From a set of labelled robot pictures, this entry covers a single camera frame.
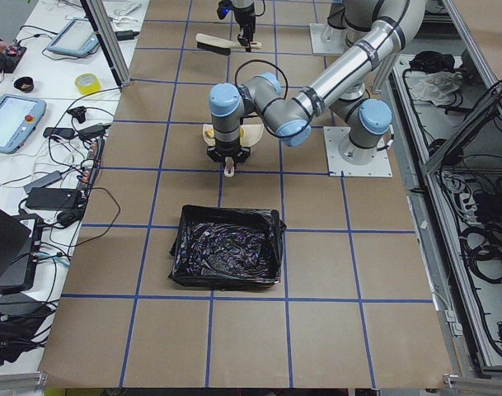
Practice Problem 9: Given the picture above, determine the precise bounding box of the crumpled white cloth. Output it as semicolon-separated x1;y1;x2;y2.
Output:
411;71;462;106

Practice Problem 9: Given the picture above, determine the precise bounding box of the black lined trash bin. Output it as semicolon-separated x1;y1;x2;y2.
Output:
169;205;286;289

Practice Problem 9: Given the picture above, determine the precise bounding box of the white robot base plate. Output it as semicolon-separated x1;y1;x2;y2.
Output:
324;126;392;178

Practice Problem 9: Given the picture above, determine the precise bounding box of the black computer mouse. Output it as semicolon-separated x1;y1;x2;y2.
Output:
56;209;83;228

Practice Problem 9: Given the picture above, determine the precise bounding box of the black power adapter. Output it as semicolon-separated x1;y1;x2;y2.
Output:
26;187;82;210

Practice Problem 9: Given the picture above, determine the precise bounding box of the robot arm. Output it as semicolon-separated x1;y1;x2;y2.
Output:
217;0;265;47
207;1;416;170

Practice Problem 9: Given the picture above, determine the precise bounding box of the teach pendant tablet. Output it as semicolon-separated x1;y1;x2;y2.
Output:
45;17;99;58
0;94;46;154

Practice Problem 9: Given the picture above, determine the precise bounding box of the white hand brush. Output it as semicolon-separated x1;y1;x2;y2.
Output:
195;33;262;56

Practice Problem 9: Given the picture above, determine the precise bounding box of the yellow tape roll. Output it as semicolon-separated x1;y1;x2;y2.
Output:
74;73;101;96

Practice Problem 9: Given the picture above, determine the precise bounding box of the far teach pendant tablet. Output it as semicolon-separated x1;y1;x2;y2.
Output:
45;17;99;58

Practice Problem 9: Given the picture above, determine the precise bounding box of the black small bowl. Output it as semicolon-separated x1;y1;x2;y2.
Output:
13;76;35;93

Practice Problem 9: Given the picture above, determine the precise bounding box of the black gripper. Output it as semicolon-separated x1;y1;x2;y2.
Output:
206;141;251;165
237;12;256;41

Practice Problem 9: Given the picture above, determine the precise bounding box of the near teach pendant tablet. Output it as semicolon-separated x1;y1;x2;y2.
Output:
0;94;46;154

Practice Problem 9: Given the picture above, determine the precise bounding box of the power strip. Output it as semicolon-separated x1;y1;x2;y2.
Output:
77;137;106;191

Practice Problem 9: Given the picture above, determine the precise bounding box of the aluminium frame post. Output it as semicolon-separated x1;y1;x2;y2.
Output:
81;0;130;89

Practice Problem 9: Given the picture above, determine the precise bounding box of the black laptop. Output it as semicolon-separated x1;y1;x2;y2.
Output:
0;209;43;295

